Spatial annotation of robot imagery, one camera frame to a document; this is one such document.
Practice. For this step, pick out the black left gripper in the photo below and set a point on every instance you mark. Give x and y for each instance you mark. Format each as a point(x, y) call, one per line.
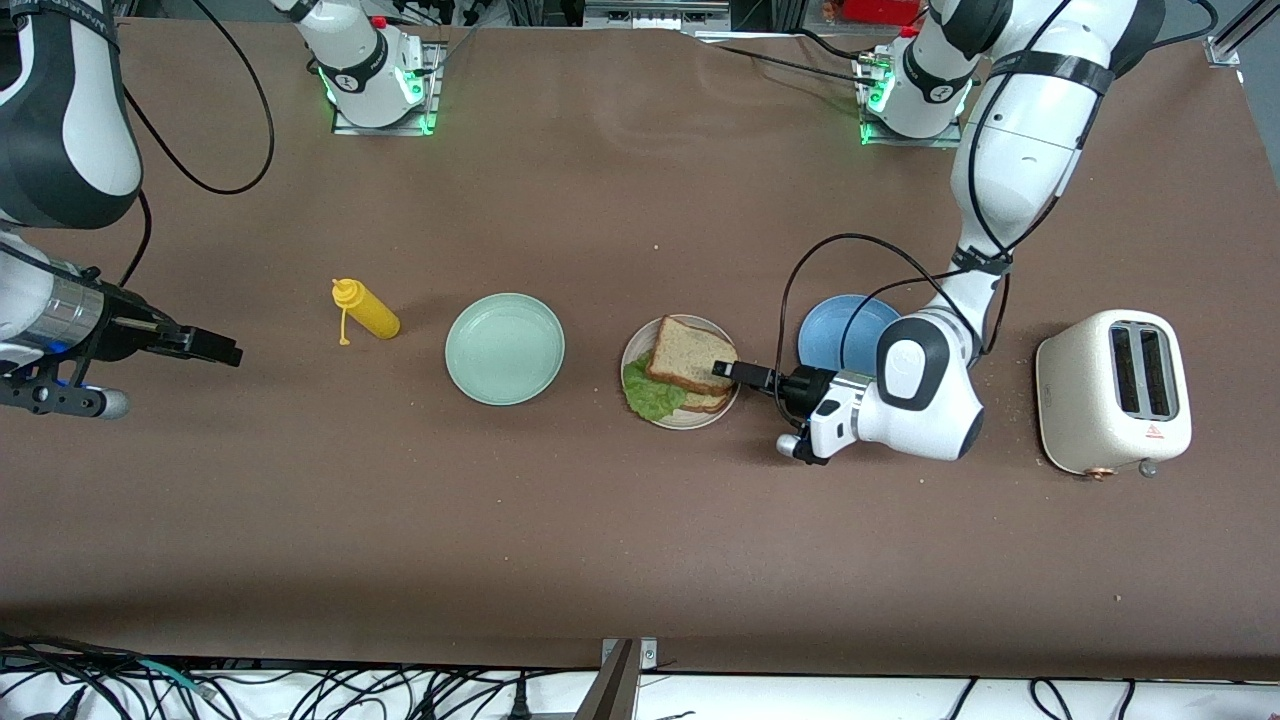
point(802, 386)

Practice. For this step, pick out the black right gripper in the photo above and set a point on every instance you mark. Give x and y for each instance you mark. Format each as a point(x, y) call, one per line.
point(128, 335)

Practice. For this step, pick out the toasted bread slice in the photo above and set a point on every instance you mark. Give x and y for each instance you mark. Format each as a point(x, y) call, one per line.
point(710, 403)
point(685, 352)

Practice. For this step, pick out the green lettuce leaf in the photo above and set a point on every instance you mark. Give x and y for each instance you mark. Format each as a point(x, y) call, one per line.
point(650, 395)

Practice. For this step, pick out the yellow squeeze bottle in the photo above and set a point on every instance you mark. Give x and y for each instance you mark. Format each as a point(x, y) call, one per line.
point(375, 315)

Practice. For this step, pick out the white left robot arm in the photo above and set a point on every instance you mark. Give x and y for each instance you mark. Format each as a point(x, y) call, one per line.
point(1000, 150)

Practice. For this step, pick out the beige plate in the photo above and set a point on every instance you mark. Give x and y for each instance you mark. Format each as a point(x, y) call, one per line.
point(700, 420)

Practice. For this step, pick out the blue plate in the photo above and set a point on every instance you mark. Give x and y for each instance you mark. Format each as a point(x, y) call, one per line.
point(840, 335)

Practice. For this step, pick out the mint green plate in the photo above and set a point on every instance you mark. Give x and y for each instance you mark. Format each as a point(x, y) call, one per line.
point(505, 350)

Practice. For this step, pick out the white toaster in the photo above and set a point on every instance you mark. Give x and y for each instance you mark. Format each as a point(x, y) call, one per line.
point(1075, 410)

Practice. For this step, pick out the red box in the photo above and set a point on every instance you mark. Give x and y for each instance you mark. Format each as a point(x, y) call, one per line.
point(880, 10)

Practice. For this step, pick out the aluminium corner profile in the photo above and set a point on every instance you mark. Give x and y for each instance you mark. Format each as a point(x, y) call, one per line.
point(1230, 45)

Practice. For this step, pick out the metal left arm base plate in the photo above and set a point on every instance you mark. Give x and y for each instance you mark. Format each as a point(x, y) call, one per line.
point(870, 135)

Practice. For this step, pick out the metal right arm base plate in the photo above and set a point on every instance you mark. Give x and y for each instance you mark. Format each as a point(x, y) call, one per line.
point(432, 110)

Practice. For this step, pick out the metal table edge bracket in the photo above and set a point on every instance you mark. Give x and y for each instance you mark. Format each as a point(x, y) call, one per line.
point(615, 690)

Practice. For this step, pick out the metal frame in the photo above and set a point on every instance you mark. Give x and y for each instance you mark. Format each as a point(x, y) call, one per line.
point(650, 12)

